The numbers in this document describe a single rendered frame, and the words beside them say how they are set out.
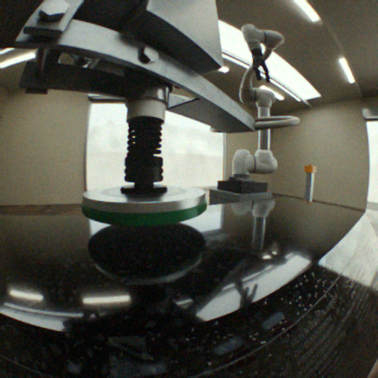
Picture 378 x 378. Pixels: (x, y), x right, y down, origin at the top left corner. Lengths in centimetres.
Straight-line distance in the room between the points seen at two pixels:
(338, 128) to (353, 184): 217
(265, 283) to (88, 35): 32
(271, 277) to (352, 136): 693
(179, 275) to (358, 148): 688
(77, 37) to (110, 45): 5
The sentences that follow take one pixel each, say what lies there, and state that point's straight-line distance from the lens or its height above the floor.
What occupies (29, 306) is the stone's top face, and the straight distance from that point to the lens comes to 15.
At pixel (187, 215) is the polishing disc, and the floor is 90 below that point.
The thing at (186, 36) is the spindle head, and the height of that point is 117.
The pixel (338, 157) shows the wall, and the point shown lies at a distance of 700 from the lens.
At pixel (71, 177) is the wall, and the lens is 517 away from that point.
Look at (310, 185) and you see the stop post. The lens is 206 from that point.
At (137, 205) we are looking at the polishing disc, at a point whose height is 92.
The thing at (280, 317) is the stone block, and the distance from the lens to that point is 15.
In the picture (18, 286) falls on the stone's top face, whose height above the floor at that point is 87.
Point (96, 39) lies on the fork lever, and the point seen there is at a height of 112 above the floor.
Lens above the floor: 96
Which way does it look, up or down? 7 degrees down
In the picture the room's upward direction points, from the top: 1 degrees clockwise
